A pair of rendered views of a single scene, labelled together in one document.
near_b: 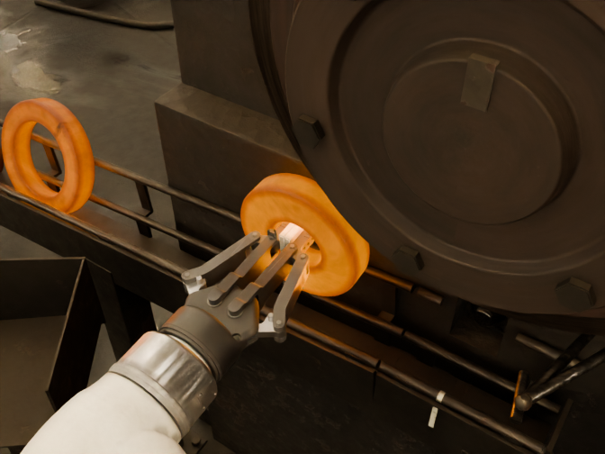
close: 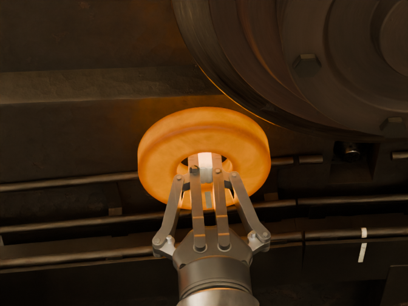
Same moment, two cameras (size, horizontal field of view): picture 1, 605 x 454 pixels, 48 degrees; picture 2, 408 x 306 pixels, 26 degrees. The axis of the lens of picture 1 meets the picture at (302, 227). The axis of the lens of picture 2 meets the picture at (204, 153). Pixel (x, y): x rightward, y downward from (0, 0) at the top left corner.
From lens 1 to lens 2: 0.48 m
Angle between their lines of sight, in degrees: 26
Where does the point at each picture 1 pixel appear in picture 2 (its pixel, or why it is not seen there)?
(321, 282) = not seen: hidden behind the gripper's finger
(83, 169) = not seen: outside the picture
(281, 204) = (190, 141)
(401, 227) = (383, 105)
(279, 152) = (135, 98)
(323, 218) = (238, 134)
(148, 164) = not seen: outside the picture
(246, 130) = (85, 91)
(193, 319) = (214, 266)
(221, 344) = (244, 274)
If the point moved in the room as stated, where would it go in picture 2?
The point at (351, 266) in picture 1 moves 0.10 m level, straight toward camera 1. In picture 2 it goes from (266, 163) to (317, 221)
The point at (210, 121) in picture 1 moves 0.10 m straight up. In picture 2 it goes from (43, 98) to (31, 32)
